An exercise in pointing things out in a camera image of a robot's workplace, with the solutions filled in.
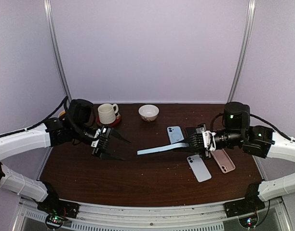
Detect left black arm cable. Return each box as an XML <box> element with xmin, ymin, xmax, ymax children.
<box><xmin>0</xmin><ymin>96</ymin><xmax>100</xmax><ymax>142</ymax></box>

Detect left aluminium frame post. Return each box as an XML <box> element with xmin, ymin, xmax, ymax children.
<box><xmin>43</xmin><ymin>0</ymin><xmax>72</xmax><ymax>104</ymax></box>

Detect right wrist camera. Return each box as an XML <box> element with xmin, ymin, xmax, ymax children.
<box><xmin>186</xmin><ymin>131</ymin><xmax>217</xmax><ymax>152</ymax></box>

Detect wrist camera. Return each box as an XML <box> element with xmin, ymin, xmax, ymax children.
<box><xmin>89</xmin><ymin>128</ymin><xmax>112</xmax><ymax>157</ymax></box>
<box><xmin>186</xmin><ymin>131</ymin><xmax>217</xmax><ymax>152</ymax></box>

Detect right aluminium frame post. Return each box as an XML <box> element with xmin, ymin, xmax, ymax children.
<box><xmin>227</xmin><ymin>0</ymin><xmax>256</xmax><ymax>103</ymax></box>

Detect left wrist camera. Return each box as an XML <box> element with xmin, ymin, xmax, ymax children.
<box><xmin>89</xmin><ymin>128</ymin><xmax>112</xmax><ymax>157</ymax></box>

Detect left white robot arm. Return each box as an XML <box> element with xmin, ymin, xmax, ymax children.
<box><xmin>0</xmin><ymin>97</ymin><xmax>128</xmax><ymax>214</ymax></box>

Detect purple phone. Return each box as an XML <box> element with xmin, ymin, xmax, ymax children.
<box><xmin>185</xmin><ymin>127</ymin><xmax>197</xmax><ymax>137</ymax></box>

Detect white ceramic bowl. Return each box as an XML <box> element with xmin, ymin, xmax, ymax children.
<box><xmin>138</xmin><ymin>104</ymin><xmax>160</xmax><ymax>122</ymax></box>

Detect white phone from blue case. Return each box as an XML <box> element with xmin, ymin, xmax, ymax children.
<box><xmin>187</xmin><ymin>154</ymin><xmax>212</xmax><ymax>182</ymax></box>

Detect pink phone case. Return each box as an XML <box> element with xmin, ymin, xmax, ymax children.
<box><xmin>211</xmin><ymin>149</ymin><xmax>236</xmax><ymax>174</ymax></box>

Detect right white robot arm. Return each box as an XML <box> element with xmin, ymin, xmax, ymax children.
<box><xmin>185</xmin><ymin>102</ymin><xmax>295</xmax><ymax>213</ymax></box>

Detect cream ribbed mug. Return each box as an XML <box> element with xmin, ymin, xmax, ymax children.
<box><xmin>97</xmin><ymin>103</ymin><xmax>119</xmax><ymax>125</ymax></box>

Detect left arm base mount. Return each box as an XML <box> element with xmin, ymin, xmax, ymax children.
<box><xmin>35</xmin><ymin>193</ymin><xmax>80</xmax><ymax>230</ymax></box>

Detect aluminium frame post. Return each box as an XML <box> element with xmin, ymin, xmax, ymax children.
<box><xmin>227</xmin><ymin>0</ymin><xmax>256</xmax><ymax>103</ymax></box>
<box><xmin>43</xmin><ymin>0</ymin><xmax>72</xmax><ymax>104</ymax></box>

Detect red patterned coaster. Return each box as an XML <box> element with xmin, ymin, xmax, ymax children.
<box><xmin>96</xmin><ymin>113</ymin><xmax>121</xmax><ymax>127</ymax></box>

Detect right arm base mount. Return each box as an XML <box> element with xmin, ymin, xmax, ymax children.
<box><xmin>224</xmin><ymin>196</ymin><xmax>265</xmax><ymax>230</ymax></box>

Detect front aluminium rail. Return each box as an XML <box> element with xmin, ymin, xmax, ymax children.
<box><xmin>12</xmin><ymin>196</ymin><xmax>290</xmax><ymax>231</ymax></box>

